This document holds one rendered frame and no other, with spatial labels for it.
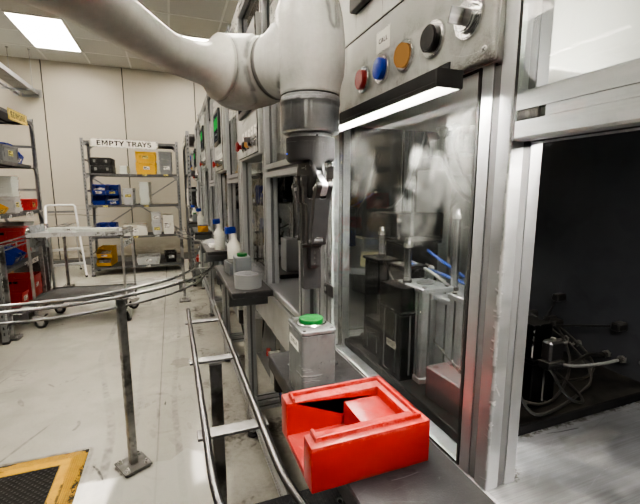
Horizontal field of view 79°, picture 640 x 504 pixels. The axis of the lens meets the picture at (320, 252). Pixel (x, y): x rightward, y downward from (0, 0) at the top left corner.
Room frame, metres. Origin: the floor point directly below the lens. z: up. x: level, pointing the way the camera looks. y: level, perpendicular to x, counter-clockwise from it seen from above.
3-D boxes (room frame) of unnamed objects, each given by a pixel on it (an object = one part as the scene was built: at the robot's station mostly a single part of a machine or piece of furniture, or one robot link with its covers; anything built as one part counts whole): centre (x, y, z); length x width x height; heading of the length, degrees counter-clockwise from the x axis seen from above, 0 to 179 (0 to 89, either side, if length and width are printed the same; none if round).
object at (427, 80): (0.59, -0.07, 1.37); 0.36 x 0.04 x 0.04; 21
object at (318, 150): (0.62, 0.01, 1.28); 0.08 x 0.07 x 0.09; 21
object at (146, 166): (6.09, 2.86, 1.00); 1.30 x 0.51 x 2.00; 111
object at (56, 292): (3.74, 2.29, 0.47); 0.84 x 0.53 x 0.94; 105
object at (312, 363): (0.62, 0.01, 0.97); 0.08 x 0.08 x 0.12; 21
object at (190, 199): (5.72, 1.68, 1.00); 1.30 x 0.51 x 2.00; 21
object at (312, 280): (0.61, 0.01, 1.12); 0.03 x 0.01 x 0.07; 111
